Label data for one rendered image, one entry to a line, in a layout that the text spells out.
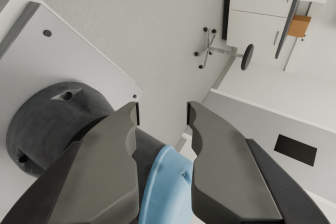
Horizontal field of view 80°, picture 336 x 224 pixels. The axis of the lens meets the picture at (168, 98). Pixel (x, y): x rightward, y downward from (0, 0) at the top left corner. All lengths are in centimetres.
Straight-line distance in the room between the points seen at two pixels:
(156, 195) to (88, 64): 22
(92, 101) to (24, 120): 8
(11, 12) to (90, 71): 12
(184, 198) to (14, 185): 26
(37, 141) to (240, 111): 346
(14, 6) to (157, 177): 25
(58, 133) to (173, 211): 16
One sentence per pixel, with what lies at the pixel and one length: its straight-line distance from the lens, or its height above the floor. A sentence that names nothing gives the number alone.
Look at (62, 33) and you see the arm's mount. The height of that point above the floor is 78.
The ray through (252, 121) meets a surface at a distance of 355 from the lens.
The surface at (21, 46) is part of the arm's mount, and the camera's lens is 29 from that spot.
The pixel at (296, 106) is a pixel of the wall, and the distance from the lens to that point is 398.
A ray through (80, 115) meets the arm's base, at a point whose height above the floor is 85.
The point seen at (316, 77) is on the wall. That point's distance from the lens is 455.
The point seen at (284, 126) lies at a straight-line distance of 363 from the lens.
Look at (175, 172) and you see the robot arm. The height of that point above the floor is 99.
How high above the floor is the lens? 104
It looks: 26 degrees down
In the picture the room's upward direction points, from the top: 112 degrees clockwise
